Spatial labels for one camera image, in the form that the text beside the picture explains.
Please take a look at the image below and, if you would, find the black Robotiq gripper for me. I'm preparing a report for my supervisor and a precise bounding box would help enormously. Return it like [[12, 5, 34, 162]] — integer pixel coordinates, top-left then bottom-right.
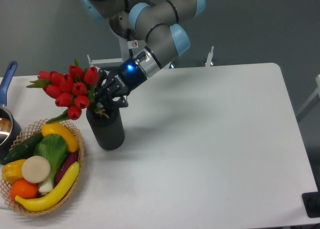
[[94, 60, 147, 110]]

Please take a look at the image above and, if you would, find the red tulip bouquet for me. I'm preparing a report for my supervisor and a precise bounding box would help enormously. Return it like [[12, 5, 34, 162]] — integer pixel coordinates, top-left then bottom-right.
[[26, 60, 110, 124]]

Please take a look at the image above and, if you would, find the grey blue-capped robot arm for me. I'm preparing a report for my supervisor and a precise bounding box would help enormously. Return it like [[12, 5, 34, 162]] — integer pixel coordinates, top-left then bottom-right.
[[80, 0, 206, 109]]

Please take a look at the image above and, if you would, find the dark grey ribbed vase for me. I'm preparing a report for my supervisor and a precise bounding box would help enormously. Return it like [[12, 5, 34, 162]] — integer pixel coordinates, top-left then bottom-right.
[[86, 108, 125, 151]]

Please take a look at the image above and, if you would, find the yellow lemon squash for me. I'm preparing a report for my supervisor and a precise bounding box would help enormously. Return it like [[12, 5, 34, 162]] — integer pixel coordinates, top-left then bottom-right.
[[41, 122, 79, 153]]

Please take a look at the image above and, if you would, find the purple eggplant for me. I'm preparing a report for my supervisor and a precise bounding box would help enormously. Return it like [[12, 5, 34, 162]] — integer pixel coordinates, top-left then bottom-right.
[[54, 152, 79, 185]]

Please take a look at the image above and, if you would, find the green bok choy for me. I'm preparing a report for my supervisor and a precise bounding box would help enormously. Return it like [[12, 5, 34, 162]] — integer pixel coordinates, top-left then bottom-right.
[[33, 134, 68, 195]]

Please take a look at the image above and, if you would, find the green cucumber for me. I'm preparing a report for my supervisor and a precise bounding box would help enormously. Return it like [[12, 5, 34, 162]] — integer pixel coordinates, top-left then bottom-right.
[[0, 132, 44, 165]]

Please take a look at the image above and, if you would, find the beige round disc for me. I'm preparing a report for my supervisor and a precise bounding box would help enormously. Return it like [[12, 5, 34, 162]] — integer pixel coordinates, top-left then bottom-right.
[[21, 155, 51, 184]]

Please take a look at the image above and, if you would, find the yellow bell pepper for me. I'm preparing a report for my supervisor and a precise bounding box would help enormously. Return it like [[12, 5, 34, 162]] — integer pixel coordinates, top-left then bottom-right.
[[1, 159, 26, 184]]

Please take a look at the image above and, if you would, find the long yellow banana squash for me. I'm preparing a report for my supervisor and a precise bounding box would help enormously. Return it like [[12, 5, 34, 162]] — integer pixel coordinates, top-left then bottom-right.
[[15, 161, 80, 212]]

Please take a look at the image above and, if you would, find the orange fruit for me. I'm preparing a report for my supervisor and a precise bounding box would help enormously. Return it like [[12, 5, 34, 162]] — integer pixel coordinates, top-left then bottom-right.
[[10, 179, 38, 202]]

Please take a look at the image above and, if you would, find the black device at table edge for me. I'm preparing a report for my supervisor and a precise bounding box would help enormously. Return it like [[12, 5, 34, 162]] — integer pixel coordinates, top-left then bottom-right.
[[301, 191, 320, 218]]

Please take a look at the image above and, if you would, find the white metal base bracket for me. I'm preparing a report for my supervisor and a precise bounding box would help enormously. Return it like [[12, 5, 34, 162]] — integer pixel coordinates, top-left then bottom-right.
[[87, 45, 215, 71]]

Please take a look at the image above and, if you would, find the blue-handled saucepan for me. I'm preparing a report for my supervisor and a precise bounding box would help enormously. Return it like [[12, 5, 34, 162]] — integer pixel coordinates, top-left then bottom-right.
[[0, 61, 21, 160]]

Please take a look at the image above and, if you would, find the white frame at right edge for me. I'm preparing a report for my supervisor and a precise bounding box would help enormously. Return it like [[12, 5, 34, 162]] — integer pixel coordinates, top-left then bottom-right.
[[296, 74, 320, 123]]

